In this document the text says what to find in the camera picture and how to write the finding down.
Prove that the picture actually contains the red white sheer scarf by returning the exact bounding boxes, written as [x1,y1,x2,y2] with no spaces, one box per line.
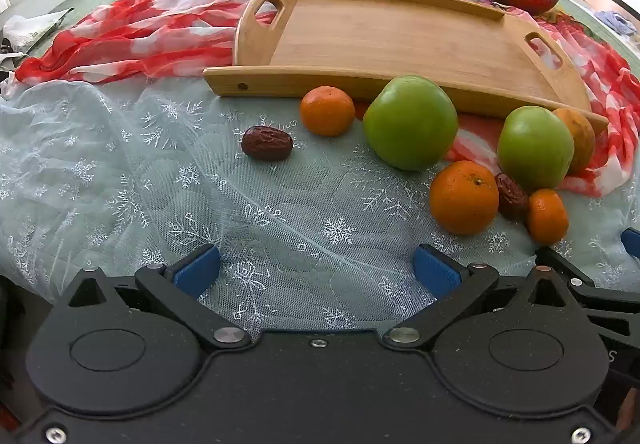
[15,0,640,197]

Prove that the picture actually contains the white snowflake lace cloth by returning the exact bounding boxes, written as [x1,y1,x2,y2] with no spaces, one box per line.
[0,79,640,330]

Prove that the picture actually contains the wooden serving tray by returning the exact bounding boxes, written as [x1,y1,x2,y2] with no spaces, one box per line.
[202,0,610,135]

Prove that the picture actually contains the small green apple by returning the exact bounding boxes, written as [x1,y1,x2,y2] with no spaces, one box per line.
[496,105,576,192]

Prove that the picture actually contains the newspaper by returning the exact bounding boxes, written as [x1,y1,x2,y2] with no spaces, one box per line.
[2,8,76,56]

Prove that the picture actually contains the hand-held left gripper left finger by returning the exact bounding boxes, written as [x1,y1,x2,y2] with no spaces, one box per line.
[65,244,252,351]

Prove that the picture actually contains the small mandarin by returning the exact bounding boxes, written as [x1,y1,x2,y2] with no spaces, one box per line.
[300,85,356,137]
[525,189,570,246]

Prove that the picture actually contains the red date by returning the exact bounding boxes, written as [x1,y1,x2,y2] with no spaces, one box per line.
[241,125,294,161]
[494,172,530,220]

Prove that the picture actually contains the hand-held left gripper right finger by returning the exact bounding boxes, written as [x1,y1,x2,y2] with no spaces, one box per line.
[382,244,568,351]

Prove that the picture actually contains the blue cloth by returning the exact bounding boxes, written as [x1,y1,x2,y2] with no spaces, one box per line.
[595,10,640,36]

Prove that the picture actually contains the bright orange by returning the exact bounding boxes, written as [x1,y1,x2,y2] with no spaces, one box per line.
[429,160,500,236]

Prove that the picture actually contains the large green apple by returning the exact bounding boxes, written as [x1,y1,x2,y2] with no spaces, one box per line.
[363,75,459,172]

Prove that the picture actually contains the dull brownish orange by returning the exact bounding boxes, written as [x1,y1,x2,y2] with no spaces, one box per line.
[552,107,597,175]

